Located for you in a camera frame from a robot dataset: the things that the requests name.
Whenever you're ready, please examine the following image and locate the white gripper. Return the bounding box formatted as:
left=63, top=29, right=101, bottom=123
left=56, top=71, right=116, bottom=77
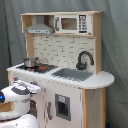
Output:
left=16, top=80, right=41, bottom=94

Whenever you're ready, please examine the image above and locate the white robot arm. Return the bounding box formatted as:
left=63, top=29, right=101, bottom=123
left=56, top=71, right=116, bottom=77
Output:
left=0, top=80, right=41, bottom=128

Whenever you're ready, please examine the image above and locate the wooden toy kitchen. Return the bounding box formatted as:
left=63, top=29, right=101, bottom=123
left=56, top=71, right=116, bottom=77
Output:
left=8, top=11, right=114, bottom=128

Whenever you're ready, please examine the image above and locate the black toy stovetop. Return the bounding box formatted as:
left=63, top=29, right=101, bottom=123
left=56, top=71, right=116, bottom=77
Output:
left=19, top=64, right=56, bottom=74

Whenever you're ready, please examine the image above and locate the silver toy pot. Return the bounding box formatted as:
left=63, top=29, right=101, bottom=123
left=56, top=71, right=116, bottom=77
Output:
left=24, top=57, right=38, bottom=68

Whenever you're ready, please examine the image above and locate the toy fridge door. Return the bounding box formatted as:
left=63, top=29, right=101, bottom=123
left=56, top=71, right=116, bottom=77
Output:
left=45, top=81, right=82, bottom=128

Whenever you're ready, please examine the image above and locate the grey toy sink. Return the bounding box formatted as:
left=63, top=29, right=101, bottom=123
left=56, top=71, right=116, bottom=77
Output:
left=53, top=68, right=93, bottom=81

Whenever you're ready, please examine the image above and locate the black toy faucet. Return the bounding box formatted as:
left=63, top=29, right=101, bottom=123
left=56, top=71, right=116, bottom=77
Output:
left=76, top=51, right=94, bottom=70

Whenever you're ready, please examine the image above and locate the grey range hood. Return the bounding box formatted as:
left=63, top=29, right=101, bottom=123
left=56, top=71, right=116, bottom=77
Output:
left=25, top=16, right=53, bottom=34

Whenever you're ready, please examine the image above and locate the white toy microwave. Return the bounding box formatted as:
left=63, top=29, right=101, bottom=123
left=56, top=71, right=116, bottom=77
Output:
left=55, top=14, right=92, bottom=34

